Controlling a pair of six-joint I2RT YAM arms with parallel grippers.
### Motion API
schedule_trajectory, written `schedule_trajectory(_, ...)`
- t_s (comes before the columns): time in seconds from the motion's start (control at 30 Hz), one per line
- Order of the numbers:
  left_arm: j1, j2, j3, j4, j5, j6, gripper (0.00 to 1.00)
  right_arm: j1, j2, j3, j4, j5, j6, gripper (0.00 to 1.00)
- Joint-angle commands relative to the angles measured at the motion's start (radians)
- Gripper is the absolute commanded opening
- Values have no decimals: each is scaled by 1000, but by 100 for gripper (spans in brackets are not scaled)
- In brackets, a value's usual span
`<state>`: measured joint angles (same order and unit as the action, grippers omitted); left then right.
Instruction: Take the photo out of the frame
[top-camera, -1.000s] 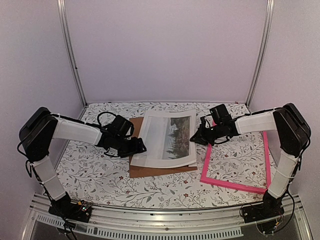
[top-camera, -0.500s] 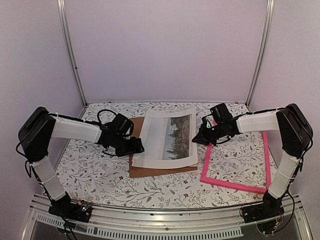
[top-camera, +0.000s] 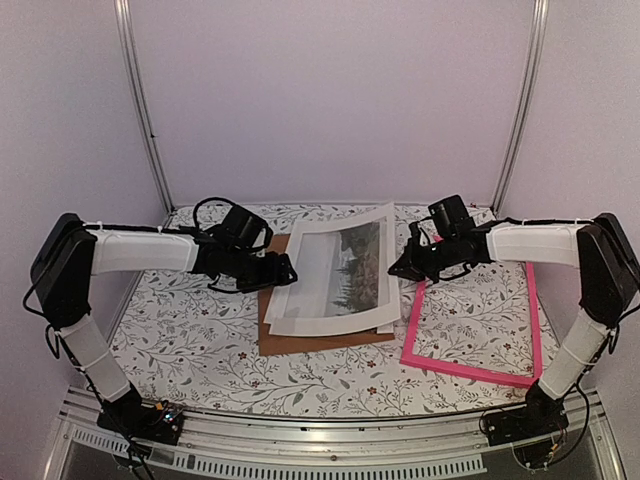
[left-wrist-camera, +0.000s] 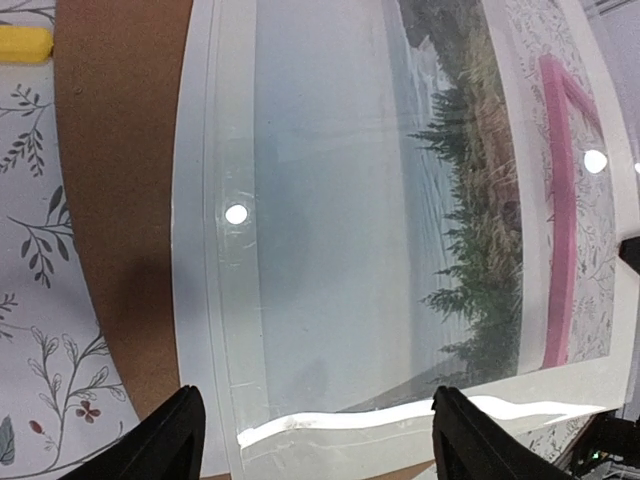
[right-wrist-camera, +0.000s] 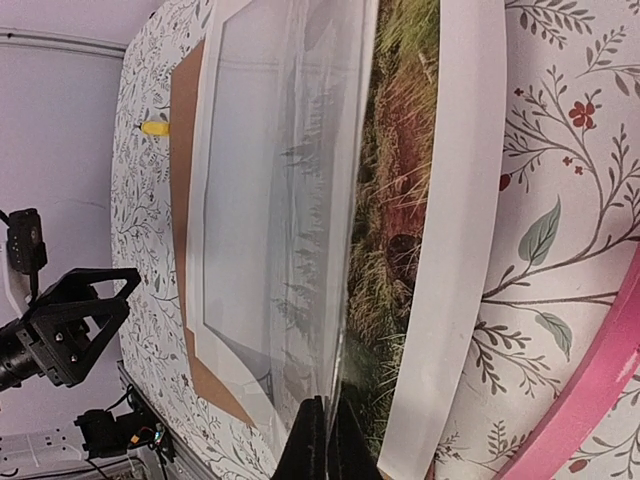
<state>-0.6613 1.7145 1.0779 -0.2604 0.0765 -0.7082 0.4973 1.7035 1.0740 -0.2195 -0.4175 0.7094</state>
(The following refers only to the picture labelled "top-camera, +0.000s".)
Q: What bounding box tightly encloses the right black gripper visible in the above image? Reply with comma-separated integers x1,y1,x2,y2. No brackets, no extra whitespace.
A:
390,235,460,284

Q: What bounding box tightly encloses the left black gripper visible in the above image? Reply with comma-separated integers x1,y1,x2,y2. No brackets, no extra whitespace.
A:
227,247,299,295

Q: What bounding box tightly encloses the white passe-partout mat board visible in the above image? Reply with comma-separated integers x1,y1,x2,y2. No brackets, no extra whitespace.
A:
265,278,401,337

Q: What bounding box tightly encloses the landscape photo with white mat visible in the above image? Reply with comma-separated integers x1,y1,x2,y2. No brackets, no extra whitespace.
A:
263,201,402,337

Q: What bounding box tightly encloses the brown frame backing board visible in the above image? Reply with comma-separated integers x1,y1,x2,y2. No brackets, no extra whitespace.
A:
257,234,396,357

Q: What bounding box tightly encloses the pink picture frame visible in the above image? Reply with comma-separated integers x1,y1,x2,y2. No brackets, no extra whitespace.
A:
399,234,545,389

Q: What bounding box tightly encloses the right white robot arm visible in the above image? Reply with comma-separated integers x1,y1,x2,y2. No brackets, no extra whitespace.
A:
388,194,639,436

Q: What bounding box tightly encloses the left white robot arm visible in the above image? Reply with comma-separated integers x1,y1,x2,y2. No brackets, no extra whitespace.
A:
26,202,298,434

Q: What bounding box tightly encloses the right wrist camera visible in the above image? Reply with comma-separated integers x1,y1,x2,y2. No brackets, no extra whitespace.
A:
409,221,433,247

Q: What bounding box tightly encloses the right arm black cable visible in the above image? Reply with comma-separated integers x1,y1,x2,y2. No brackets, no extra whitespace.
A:
439,214,601,281

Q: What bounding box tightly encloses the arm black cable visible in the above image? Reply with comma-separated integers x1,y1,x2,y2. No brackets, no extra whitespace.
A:
439,214,601,281
192,197,276,236

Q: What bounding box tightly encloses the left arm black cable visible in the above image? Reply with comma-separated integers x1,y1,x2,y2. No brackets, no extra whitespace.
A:
192,197,276,236

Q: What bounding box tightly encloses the aluminium front rail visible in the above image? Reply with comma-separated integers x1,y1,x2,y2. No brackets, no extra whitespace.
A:
43,388,628,479

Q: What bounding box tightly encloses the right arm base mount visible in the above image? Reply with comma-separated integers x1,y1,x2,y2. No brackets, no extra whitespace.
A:
478,405,569,470

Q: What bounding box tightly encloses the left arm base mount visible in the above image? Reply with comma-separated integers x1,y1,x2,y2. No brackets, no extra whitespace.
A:
97,398,184,446

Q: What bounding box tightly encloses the left aluminium corner post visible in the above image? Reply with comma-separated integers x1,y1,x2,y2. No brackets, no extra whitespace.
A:
114,0,176,214

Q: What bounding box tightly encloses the aluminium corner post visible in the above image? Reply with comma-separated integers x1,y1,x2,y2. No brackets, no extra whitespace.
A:
114,0,176,214
490,0,549,215

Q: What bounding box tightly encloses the right aluminium corner post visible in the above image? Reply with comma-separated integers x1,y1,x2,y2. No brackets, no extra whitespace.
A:
490,0,549,215

